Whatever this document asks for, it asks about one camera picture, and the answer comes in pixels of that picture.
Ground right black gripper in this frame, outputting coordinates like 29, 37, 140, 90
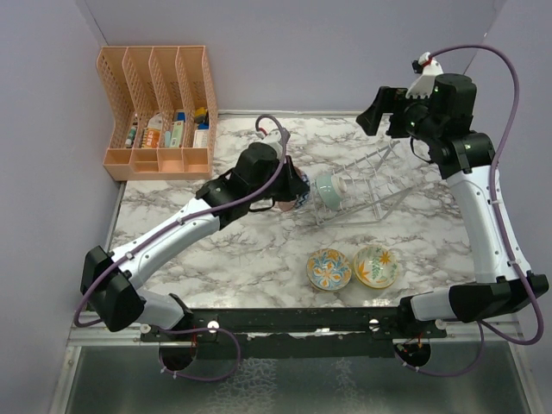
357, 85, 442, 144

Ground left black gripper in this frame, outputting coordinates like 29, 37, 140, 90
250, 156, 311, 204

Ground red patterned bowl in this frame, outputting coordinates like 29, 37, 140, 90
277, 167, 311, 212

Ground teal ceramic bowl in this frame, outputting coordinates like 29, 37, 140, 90
315, 172, 348, 211

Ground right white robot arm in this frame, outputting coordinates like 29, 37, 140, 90
356, 73, 549, 337

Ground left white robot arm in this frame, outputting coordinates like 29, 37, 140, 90
80, 142, 310, 341

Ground blue orange floral bowl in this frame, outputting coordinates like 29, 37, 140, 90
306, 248, 353, 292

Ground white flat packet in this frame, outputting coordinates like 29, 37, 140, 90
193, 129, 210, 148

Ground yellow leaf patterned bowl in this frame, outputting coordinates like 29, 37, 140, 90
353, 245, 403, 289

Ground yellow black toy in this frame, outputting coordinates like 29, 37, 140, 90
194, 107, 209, 124

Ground teal white box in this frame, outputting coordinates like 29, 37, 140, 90
164, 120, 185, 148

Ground orange white box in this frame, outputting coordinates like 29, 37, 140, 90
141, 113, 163, 149

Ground peach plastic desk organizer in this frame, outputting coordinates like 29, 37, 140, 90
97, 46, 218, 181

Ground small bottles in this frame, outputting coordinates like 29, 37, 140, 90
124, 122, 138, 148

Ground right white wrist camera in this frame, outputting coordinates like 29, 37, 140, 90
406, 52, 443, 99

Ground white wire dish rack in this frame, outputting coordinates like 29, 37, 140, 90
310, 141, 420, 227

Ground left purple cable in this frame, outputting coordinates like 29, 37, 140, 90
72, 114, 291, 383

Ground purple cable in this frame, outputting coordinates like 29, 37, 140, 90
403, 44, 545, 377
72, 114, 291, 383

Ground black mounting base rail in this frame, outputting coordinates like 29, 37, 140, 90
141, 307, 446, 359

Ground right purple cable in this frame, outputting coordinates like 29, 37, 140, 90
403, 44, 545, 377

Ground aluminium frame rail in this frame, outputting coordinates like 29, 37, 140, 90
67, 305, 525, 346

